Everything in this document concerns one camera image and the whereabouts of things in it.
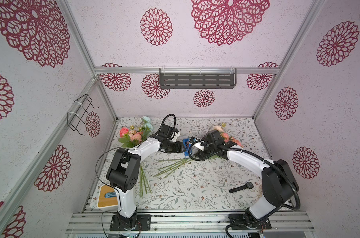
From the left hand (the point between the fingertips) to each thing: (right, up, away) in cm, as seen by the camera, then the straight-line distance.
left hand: (182, 150), depth 92 cm
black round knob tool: (+38, -19, -7) cm, 43 cm away
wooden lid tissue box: (-40, -23, -14) cm, 48 cm away
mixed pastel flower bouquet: (-35, +8, +10) cm, 38 cm away
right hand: (+9, +3, -3) cm, 10 cm away
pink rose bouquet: (+31, +8, +11) cm, 34 cm away
